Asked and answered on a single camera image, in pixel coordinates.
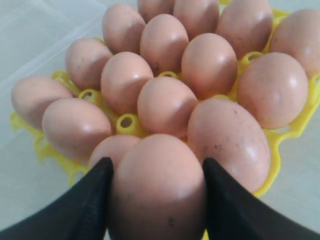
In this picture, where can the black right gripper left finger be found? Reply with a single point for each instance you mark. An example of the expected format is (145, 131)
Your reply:
(79, 214)

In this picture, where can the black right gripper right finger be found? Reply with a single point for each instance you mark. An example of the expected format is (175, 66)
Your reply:
(236, 214)

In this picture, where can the brown egg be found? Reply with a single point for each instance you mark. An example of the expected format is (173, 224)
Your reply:
(164, 106)
(114, 147)
(122, 28)
(148, 9)
(197, 16)
(30, 97)
(122, 79)
(221, 129)
(85, 59)
(158, 192)
(298, 35)
(163, 42)
(209, 66)
(246, 25)
(274, 89)
(74, 127)

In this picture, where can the yellow plastic egg tray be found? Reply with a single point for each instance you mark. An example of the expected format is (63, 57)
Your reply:
(283, 143)

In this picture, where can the clear plastic container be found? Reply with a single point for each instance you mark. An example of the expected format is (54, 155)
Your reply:
(33, 37)

